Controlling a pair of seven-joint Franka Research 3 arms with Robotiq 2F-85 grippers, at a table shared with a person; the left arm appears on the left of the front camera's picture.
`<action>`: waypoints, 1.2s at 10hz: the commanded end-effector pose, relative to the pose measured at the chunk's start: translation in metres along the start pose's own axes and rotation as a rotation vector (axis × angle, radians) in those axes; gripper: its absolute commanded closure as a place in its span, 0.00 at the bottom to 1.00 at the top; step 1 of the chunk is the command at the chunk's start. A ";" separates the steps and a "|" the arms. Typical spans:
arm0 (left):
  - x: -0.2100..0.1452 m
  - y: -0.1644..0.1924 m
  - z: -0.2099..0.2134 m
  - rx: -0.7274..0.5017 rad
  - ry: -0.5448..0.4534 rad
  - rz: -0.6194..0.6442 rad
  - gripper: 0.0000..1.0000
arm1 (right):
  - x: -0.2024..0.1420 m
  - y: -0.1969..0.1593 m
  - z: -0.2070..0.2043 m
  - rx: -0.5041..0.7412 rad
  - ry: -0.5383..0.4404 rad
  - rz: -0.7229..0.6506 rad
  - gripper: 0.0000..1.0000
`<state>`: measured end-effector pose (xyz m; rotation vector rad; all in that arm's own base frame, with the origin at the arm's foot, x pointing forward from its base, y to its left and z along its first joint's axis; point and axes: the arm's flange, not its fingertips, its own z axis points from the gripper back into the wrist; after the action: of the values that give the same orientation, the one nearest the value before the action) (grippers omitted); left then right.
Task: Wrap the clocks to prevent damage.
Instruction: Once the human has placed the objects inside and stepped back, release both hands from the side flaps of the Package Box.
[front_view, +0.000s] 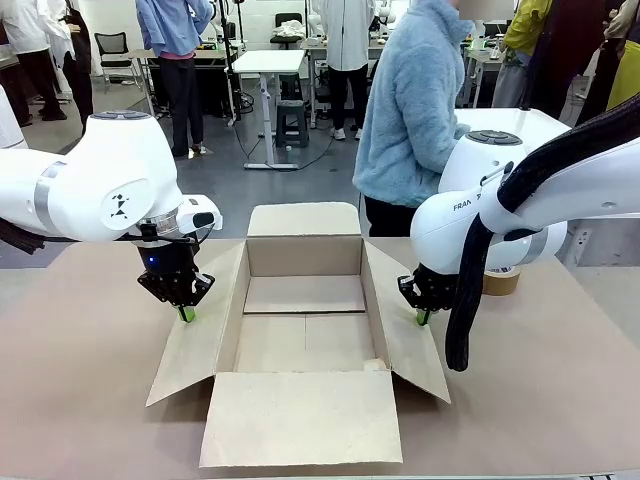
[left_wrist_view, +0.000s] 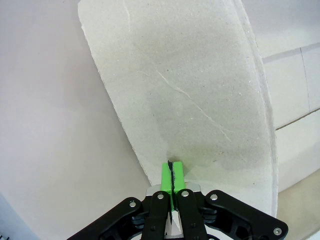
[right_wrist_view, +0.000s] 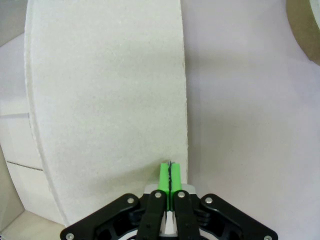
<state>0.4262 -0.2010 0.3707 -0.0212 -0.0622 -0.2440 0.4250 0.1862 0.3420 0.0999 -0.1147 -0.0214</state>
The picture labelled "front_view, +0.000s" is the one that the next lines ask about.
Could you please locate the person in blue fleece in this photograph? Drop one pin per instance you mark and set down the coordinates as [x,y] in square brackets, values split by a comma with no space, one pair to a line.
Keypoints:
[405,100]

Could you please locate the person in yellow-green jacket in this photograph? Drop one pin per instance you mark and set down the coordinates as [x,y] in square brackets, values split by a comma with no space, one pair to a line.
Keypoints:
[525,30]

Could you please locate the person in dark maroon coat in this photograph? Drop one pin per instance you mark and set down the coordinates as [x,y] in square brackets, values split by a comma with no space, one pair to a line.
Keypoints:
[565,50]

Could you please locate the grey plastic stool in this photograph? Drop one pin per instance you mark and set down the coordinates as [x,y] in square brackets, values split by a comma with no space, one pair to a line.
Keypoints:
[292,120]

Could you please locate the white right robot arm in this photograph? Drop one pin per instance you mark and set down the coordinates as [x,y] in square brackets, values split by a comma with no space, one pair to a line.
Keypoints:
[450,225]

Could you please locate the person in blue shirt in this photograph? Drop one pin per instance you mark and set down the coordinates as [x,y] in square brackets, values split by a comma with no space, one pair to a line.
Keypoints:
[175,90]

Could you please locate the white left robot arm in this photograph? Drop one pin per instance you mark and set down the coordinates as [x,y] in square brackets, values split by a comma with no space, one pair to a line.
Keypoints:
[100,170]

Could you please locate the large brown cardboard box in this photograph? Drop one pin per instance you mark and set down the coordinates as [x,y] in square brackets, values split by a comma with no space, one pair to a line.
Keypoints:
[300,425]

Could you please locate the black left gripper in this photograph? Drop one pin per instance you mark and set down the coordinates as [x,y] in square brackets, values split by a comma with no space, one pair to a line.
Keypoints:
[165,260]

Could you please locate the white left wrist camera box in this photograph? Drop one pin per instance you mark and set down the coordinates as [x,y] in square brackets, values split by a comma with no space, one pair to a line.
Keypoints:
[197,212]

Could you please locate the brown packing tape roll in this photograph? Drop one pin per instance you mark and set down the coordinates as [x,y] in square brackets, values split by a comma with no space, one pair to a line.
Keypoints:
[502,286]

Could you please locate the person in black white outfit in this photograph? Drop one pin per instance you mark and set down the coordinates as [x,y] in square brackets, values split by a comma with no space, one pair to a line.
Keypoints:
[77,75]

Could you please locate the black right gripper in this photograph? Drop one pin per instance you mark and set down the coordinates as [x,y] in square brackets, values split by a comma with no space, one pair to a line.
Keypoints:
[437,290]

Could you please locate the person in white shirt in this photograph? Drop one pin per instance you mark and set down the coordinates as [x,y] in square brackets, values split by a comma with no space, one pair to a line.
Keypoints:
[30,30]

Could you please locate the person's right forearm blue sleeve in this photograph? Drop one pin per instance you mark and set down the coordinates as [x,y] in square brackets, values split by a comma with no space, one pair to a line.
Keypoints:
[447,150]

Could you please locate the white standing desk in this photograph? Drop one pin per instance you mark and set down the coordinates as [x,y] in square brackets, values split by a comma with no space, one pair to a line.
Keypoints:
[270,62]

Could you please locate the black tripod pole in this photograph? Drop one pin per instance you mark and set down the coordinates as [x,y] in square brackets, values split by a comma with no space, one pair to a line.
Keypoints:
[229,60]

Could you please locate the black mesh office chair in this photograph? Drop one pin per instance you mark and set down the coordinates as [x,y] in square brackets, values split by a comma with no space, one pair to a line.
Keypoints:
[112,47]

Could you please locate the person in long white coat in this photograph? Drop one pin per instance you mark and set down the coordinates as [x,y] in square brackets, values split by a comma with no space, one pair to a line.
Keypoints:
[345,40]

